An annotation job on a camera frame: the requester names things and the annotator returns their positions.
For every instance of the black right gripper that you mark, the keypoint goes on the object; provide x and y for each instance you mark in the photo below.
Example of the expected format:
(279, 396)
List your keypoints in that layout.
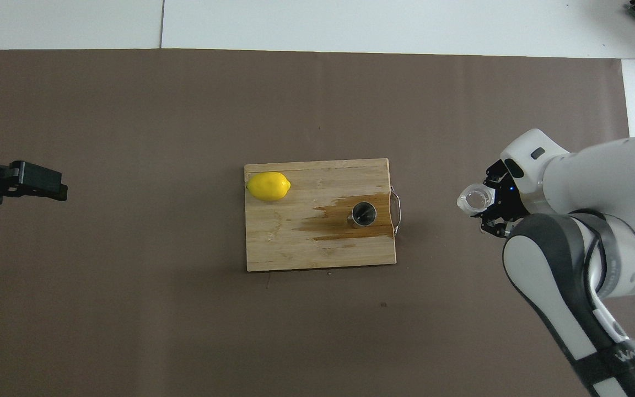
(510, 201)

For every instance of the clear glass cup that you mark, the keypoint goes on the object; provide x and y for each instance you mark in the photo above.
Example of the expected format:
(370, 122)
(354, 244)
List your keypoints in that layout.
(474, 199)

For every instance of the steel double jigger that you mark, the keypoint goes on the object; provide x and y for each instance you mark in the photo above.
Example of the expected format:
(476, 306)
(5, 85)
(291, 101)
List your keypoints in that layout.
(362, 215)

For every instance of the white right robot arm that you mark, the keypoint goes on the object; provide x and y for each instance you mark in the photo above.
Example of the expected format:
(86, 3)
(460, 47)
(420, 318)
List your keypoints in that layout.
(587, 171)

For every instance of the brown paper table mat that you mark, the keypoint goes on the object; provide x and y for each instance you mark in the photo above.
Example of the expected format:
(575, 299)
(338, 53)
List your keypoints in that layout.
(185, 121)

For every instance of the wooden cutting board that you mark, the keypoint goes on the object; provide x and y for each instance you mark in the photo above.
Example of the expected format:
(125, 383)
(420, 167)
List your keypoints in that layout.
(295, 242)

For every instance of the yellow lemon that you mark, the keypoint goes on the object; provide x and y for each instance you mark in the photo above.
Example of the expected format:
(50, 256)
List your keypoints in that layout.
(268, 186)

